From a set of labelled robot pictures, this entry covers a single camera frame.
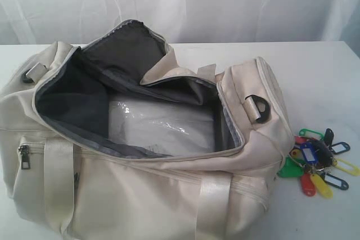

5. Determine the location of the cream fabric duffel bag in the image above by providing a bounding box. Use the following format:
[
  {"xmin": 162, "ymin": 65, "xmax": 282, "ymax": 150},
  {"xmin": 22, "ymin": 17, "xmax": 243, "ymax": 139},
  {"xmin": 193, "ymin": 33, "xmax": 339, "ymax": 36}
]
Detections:
[{"xmin": 1, "ymin": 20, "xmax": 294, "ymax": 239}]

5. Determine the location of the clear plastic wrapped package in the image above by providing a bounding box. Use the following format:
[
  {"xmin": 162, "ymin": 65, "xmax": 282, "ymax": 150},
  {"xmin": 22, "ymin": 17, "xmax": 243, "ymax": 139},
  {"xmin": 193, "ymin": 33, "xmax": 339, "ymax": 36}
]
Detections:
[{"xmin": 109, "ymin": 96, "xmax": 215, "ymax": 156}]

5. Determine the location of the white backdrop curtain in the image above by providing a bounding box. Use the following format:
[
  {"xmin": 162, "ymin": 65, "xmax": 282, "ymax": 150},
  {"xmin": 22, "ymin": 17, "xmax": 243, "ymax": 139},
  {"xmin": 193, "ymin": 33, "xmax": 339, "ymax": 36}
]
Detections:
[{"xmin": 1, "ymin": 0, "xmax": 359, "ymax": 44}]

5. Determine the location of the colourful key tag bunch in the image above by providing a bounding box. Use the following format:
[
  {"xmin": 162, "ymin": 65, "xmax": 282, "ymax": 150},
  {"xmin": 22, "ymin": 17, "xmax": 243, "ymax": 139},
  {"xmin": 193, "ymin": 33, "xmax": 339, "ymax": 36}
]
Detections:
[{"xmin": 277, "ymin": 128, "xmax": 359, "ymax": 199}]

